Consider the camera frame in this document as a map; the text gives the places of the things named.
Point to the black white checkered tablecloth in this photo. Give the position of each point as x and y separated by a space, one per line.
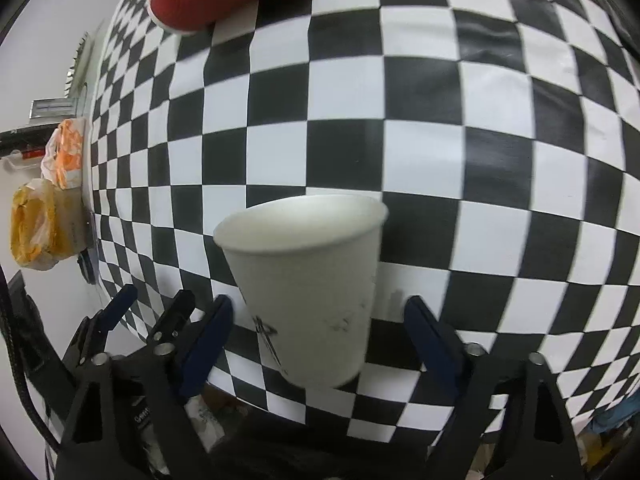
502 135

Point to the decorated plate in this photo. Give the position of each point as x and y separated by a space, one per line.
76 74

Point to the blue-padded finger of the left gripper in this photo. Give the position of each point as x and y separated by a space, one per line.
91 335

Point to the orange white snack bag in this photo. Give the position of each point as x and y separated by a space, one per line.
64 154

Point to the dark bottle box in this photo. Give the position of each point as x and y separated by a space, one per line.
25 139

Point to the plain white paper cup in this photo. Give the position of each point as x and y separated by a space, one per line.
306 269

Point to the yellow snack bag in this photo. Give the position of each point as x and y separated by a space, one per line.
48 225

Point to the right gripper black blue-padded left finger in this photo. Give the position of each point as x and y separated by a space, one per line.
102 439

